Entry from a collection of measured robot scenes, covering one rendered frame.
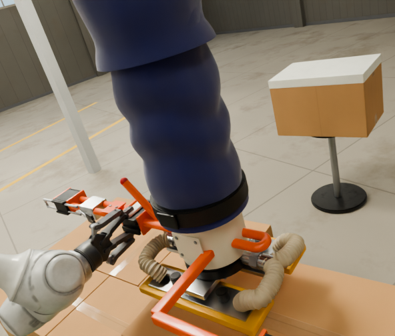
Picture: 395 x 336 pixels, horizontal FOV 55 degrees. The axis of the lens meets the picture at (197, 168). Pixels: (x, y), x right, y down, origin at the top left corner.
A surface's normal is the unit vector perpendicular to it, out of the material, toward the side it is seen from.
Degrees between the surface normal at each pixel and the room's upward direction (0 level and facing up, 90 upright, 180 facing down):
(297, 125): 90
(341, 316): 0
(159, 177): 77
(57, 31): 90
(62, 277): 62
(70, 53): 90
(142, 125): 70
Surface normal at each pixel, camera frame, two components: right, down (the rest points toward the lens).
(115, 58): -0.51, 0.15
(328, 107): -0.58, 0.49
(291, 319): -0.25, -0.87
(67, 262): 0.61, -0.32
